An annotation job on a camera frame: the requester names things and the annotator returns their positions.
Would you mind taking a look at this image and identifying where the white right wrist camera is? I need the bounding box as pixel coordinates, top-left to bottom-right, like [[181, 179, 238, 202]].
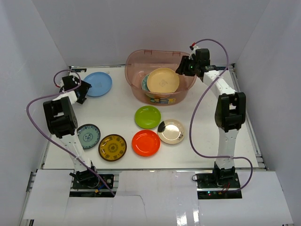
[[189, 42, 200, 60]]

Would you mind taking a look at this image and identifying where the left dark table label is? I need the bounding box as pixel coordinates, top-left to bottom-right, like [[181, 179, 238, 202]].
[[71, 68, 87, 73]]

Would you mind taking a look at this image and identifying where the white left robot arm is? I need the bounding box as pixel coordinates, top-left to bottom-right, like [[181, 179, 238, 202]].
[[43, 76, 100, 188]]

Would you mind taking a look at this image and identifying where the yellow patterned brown-rimmed plate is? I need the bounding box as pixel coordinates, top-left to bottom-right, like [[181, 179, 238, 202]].
[[98, 134, 127, 162]]

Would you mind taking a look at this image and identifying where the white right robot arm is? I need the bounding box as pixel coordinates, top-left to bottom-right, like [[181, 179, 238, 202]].
[[176, 45, 246, 188]]

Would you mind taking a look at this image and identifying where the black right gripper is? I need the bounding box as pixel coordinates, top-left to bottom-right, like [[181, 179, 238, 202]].
[[175, 56, 199, 77]]

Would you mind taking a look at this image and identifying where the pale yellow plastic plate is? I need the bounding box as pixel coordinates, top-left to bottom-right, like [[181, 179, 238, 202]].
[[147, 68, 180, 93]]

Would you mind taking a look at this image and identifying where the cream plate with black flowers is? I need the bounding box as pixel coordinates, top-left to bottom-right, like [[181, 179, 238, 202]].
[[157, 119, 185, 145]]

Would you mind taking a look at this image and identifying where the light blue plastic plate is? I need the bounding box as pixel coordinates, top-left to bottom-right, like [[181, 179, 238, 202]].
[[84, 72, 112, 97]]

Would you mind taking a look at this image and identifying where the red plate with teal flower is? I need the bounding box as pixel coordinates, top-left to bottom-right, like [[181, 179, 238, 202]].
[[141, 74, 150, 92]]

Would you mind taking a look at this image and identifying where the lime green plastic plate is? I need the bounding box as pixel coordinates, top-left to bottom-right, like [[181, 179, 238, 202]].
[[135, 105, 161, 129]]

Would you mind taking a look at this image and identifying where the orange plastic plate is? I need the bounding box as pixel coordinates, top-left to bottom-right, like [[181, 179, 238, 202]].
[[132, 129, 161, 157]]

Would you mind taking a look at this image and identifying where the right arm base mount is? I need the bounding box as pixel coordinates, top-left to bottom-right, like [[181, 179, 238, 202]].
[[191, 173, 242, 200]]

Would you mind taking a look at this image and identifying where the small blue patterned plate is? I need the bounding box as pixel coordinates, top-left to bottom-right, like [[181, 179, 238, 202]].
[[77, 124, 101, 150]]

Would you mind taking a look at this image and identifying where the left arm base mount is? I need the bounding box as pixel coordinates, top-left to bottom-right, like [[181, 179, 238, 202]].
[[69, 174, 116, 198]]

